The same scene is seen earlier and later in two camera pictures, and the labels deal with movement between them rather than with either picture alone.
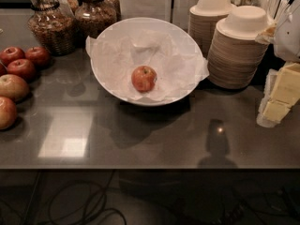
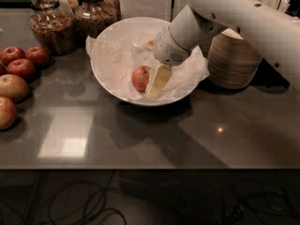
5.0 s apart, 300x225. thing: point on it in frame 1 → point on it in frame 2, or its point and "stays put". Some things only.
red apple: x=38 y=55 stays put
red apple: x=143 y=78 stays put
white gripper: x=289 y=37 → x=166 y=49
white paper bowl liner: x=117 y=53 stays put
